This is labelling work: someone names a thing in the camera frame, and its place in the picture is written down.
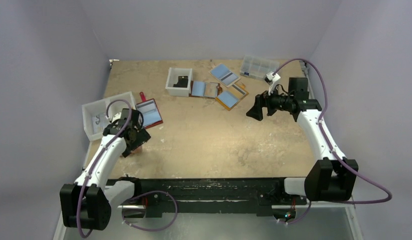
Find pink card holder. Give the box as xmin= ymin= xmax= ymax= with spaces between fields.
xmin=132 ymin=146 xmax=143 ymax=154

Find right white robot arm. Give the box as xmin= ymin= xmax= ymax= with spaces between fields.
xmin=246 ymin=74 xmax=358 ymax=204

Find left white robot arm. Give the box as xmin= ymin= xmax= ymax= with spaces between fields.
xmin=60 ymin=108 xmax=151 ymax=230

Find red card holder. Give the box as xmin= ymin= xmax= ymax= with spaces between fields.
xmin=136 ymin=91 xmax=163 ymax=129

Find orange card holder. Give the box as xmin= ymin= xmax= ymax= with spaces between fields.
xmin=215 ymin=83 xmax=249 ymax=111

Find printed card in bin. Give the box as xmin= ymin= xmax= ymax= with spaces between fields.
xmin=91 ymin=112 xmax=109 ymax=134

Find white card holder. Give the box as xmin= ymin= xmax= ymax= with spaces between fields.
xmin=210 ymin=63 xmax=241 ymax=88

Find brown open card holder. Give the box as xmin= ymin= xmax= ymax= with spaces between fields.
xmin=189 ymin=81 xmax=223 ymax=99

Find clear plastic organizer box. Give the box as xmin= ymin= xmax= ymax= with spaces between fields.
xmin=240 ymin=55 xmax=280 ymax=80

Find white two-compartment bin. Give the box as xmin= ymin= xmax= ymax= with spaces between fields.
xmin=82 ymin=91 xmax=136 ymax=142

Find small white square box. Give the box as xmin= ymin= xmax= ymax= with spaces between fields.
xmin=165 ymin=67 xmax=193 ymax=97

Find black object in box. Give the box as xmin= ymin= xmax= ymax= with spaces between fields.
xmin=173 ymin=75 xmax=189 ymax=88

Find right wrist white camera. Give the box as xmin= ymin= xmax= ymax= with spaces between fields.
xmin=264 ymin=71 xmax=281 ymax=85

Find wrist white camera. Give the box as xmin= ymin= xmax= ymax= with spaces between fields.
xmin=264 ymin=71 xmax=281 ymax=85
xmin=110 ymin=112 xmax=122 ymax=123

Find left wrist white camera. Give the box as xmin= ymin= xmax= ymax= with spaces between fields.
xmin=110 ymin=112 xmax=122 ymax=123

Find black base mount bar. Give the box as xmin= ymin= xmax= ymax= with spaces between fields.
xmin=119 ymin=177 xmax=307 ymax=218

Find aluminium frame rail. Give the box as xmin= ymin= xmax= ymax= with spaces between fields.
xmin=271 ymin=199 xmax=352 ymax=210

